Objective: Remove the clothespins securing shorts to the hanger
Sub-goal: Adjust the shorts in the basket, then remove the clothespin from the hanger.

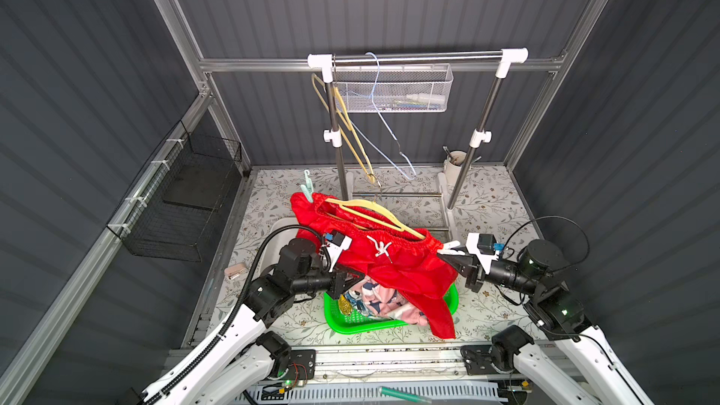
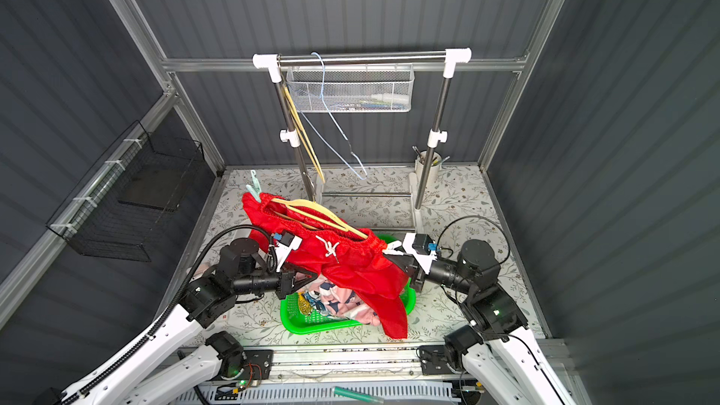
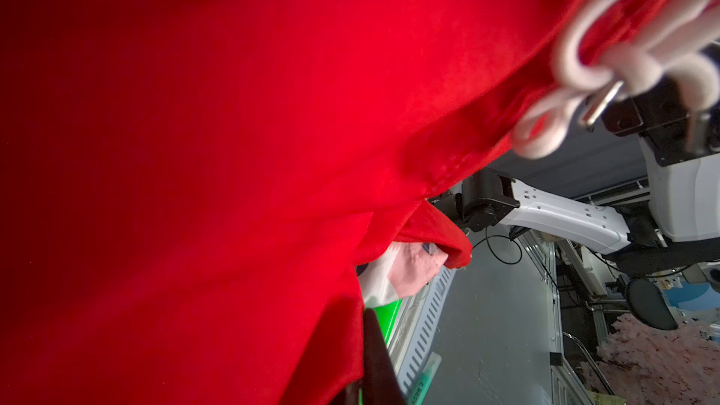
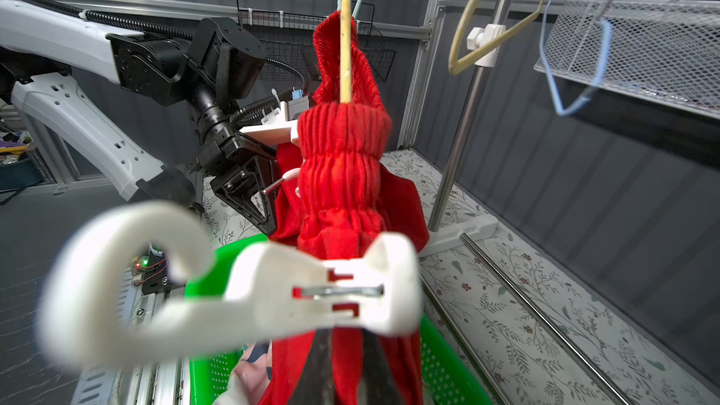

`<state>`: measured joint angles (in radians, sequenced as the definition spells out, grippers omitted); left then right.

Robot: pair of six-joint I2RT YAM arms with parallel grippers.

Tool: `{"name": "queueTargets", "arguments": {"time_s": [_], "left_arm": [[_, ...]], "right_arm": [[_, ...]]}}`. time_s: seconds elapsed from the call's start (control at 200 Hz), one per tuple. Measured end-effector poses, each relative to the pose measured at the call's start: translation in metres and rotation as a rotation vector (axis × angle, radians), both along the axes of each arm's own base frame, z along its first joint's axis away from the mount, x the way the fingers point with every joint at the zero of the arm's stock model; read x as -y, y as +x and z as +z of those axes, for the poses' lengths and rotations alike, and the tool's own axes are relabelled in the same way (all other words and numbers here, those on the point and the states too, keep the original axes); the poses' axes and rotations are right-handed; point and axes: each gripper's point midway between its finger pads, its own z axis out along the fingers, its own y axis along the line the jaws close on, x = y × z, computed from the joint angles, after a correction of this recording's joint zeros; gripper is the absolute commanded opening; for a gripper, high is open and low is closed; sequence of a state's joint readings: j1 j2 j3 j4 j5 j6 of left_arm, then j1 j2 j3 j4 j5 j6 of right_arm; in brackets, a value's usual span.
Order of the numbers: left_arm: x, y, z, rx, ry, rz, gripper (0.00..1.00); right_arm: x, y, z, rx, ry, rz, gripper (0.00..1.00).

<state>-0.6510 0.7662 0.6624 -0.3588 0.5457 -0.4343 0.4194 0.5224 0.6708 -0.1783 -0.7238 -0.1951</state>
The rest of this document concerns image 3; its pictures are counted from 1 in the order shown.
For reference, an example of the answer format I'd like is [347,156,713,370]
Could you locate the pink fluffy object background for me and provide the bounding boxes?
[596,314,719,404]

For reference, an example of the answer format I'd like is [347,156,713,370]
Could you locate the green plastic basket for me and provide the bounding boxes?
[372,300,402,346]

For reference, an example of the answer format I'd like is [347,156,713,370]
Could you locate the red shorts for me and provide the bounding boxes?
[0,0,720,405]

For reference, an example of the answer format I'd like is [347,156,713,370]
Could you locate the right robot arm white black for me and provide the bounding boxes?
[433,77,719,276]

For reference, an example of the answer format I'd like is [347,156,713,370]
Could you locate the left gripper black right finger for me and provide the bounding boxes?
[361,309,406,405]

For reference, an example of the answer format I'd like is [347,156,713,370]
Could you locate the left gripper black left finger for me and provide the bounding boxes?
[329,382,362,405]

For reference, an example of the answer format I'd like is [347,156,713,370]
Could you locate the pink navy patterned shorts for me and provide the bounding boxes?
[358,242,448,309]

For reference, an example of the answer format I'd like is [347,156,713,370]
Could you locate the green marker pen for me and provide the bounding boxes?
[407,352,443,405]

